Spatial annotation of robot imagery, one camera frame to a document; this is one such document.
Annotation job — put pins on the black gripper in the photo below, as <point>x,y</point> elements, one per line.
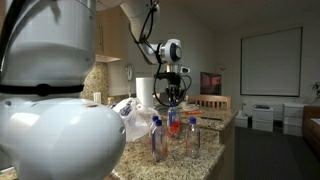
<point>173,81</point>

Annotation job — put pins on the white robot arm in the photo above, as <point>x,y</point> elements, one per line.
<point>50,133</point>

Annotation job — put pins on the white plastic bag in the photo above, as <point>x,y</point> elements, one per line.
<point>135,123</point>

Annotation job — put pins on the white paper sheet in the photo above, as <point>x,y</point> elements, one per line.
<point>193,107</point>

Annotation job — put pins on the orange marker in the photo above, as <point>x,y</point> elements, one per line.
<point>193,112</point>

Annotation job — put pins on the white paper towel roll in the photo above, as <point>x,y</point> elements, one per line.
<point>144,91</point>

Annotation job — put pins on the wooden chair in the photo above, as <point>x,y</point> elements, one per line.
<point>208,100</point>

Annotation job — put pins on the dark reddish framed picture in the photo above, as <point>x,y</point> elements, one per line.
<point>210,83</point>

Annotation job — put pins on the thin black flat object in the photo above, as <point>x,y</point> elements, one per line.
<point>211,118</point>

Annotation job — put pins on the small amber bottle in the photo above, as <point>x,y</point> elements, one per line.
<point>110,100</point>

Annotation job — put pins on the white printer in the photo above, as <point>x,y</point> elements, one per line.
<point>262,120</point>

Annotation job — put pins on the white projector screen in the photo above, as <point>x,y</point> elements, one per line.
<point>271,61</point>

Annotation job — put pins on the white drawer unit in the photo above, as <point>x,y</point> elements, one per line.
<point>293,118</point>

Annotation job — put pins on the green house plant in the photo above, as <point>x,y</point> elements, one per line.
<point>316,87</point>

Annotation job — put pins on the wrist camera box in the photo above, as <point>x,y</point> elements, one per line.
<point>185,70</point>

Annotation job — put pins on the white wall phone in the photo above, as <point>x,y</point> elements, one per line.
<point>129,71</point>

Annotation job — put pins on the white wall outlet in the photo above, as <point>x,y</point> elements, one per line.
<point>97,97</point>

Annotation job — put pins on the wooden wall cabinets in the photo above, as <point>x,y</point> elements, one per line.
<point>110,33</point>

